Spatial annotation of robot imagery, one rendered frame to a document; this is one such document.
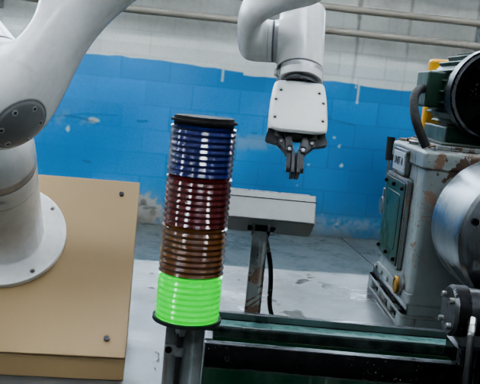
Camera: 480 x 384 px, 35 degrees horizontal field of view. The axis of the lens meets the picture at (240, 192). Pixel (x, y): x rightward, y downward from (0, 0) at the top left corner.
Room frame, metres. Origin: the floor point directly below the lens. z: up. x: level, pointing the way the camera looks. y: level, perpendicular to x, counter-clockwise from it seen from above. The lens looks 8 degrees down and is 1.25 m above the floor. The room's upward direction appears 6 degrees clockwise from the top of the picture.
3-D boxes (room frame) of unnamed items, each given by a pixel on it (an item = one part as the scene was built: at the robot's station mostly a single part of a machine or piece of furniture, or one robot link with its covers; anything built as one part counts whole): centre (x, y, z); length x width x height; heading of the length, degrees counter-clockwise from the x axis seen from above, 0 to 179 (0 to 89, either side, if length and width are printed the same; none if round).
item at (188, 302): (0.68, 0.04, 1.05); 0.06 x 0.06 x 0.04
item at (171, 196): (0.68, 0.04, 1.14); 0.06 x 0.06 x 0.04
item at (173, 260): (0.68, 0.04, 1.10); 0.06 x 0.06 x 0.04
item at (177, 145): (0.68, 0.04, 1.19); 0.06 x 0.06 x 0.04
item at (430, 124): (1.63, -0.44, 1.16); 0.33 x 0.26 x 0.42; 2
